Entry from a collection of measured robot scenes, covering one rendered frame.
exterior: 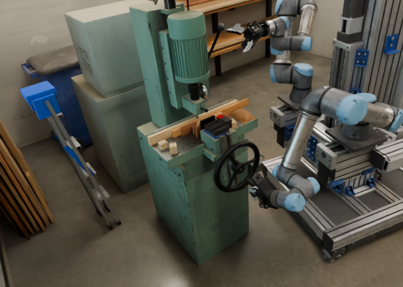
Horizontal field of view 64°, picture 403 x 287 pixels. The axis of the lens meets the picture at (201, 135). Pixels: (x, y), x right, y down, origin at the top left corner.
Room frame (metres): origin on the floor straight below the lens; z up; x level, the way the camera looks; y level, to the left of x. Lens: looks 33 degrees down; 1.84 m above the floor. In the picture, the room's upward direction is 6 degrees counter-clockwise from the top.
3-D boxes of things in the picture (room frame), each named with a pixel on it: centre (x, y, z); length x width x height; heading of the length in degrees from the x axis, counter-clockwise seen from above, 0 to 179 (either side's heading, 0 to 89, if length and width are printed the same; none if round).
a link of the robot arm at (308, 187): (1.05, -0.42, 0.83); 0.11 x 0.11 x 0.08; 30
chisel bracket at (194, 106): (1.58, 0.02, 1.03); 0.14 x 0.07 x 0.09; 31
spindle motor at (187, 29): (1.56, 0.01, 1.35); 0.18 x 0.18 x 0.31
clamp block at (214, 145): (1.39, -0.09, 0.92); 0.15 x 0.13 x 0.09; 121
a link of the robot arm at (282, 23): (1.75, -0.48, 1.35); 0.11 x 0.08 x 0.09; 121
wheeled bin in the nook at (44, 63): (3.02, 1.24, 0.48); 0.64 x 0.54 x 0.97; 125
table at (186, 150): (1.47, -0.04, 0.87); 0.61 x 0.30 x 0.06; 121
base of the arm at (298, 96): (1.90, -0.69, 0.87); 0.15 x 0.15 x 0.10
